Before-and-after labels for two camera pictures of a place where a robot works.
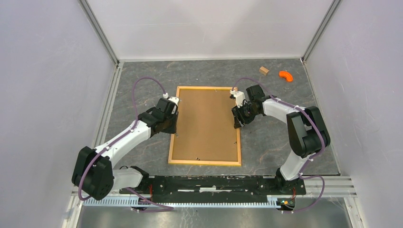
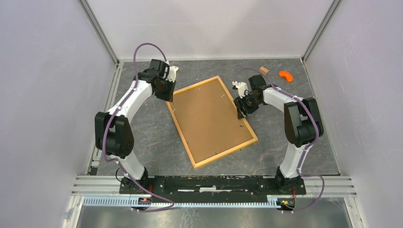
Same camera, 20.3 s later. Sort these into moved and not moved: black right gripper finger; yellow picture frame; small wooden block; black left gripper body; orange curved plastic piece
Moved: black left gripper body; black right gripper finger; yellow picture frame
Not moved: small wooden block; orange curved plastic piece
